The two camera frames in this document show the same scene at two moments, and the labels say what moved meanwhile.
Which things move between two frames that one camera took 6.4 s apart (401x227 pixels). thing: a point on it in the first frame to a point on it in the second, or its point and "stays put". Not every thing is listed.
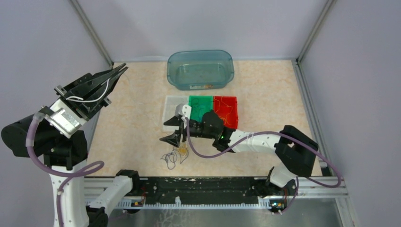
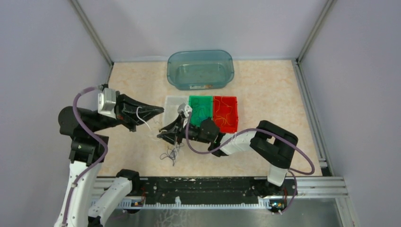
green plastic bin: [200, 104] stays put
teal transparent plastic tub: [199, 70] stays put
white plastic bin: [171, 102] stays put
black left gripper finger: [112, 81] to [139, 120]
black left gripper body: [85, 109] to [122, 116]
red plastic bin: [226, 107] stays put
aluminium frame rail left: [92, 32] stays put
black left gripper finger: [100, 77] to [137, 109]
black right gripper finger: [175, 121] to [178, 122]
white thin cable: [79, 98] to [138, 117]
